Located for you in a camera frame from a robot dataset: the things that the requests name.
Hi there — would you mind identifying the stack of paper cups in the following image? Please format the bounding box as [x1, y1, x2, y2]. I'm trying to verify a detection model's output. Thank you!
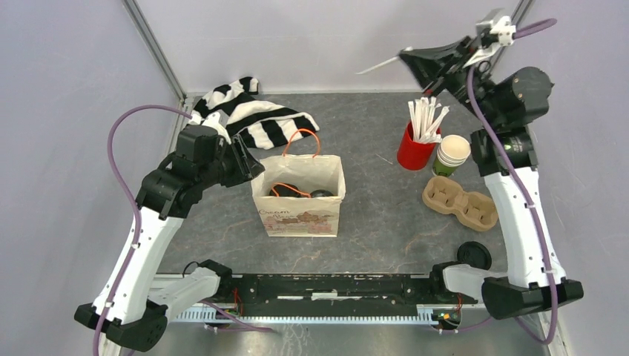
[432, 134, 471, 177]

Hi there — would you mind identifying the black white striped cloth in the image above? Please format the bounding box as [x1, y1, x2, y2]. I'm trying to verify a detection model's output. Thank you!
[191, 76, 320, 150]

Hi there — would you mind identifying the white wrapped straws bundle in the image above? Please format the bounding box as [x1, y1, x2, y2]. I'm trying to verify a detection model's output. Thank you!
[407, 97, 449, 144]

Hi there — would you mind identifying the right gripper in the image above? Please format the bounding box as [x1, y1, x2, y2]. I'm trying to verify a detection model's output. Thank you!
[398, 35, 501, 127]

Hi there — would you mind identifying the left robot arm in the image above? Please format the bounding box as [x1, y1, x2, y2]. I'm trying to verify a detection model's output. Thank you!
[74, 125, 265, 352]

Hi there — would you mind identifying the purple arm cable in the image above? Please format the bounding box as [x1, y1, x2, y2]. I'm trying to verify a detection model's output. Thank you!
[465, 18, 559, 345]
[92, 104, 195, 356]

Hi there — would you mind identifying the red straw holder cup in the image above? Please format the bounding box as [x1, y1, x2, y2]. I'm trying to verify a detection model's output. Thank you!
[397, 122, 438, 171]

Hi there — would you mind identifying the metal cable duct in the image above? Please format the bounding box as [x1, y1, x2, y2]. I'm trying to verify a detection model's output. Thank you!
[174, 306, 438, 326]

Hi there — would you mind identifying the black cup lid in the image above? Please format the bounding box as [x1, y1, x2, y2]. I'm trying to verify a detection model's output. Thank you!
[268, 182, 303, 198]
[456, 241, 493, 271]
[310, 189, 335, 198]

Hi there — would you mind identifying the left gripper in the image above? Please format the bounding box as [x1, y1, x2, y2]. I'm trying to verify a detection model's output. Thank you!
[199, 133, 266, 189]

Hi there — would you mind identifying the white straw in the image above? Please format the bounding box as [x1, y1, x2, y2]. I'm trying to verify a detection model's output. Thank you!
[356, 47, 413, 75]

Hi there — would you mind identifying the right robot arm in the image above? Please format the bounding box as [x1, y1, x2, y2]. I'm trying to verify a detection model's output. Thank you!
[398, 37, 584, 320]

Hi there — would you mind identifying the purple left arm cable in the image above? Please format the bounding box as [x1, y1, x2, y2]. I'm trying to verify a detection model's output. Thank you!
[92, 104, 195, 356]

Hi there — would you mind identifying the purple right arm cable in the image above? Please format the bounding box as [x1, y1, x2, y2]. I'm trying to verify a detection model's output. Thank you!
[465, 18, 559, 345]

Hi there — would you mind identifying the paper takeout bag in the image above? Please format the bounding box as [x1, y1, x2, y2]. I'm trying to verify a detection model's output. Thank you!
[251, 128, 346, 237]

